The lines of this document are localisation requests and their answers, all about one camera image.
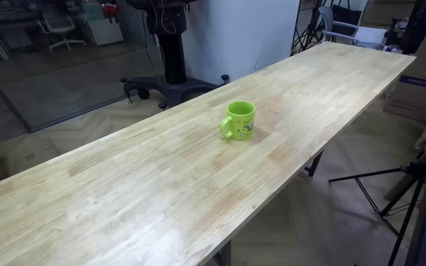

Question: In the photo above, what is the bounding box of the green printed mug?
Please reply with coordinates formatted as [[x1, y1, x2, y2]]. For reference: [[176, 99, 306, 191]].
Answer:
[[220, 101, 256, 141]]

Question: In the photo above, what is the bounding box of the white cabinet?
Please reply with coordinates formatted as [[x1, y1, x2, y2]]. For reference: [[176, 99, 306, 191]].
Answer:
[[81, 3, 124, 46]]

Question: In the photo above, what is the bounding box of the grey armchair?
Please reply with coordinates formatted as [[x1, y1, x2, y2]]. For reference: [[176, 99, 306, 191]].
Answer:
[[318, 6, 388, 49]]

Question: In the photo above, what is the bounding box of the white office chair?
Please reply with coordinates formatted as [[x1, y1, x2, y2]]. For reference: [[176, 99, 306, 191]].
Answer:
[[37, 10, 86, 51]]

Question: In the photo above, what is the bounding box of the black tripod stand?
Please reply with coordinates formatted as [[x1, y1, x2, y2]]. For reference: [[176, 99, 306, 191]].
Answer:
[[328, 150, 426, 266]]

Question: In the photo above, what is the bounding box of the large cardboard box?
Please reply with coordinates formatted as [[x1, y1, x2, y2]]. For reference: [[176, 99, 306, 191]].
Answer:
[[383, 21, 426, 124]]

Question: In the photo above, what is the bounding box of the black wheeled pedestal stand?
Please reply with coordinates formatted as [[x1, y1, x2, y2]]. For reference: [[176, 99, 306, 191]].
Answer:
[[120, 0, 230, 110]]

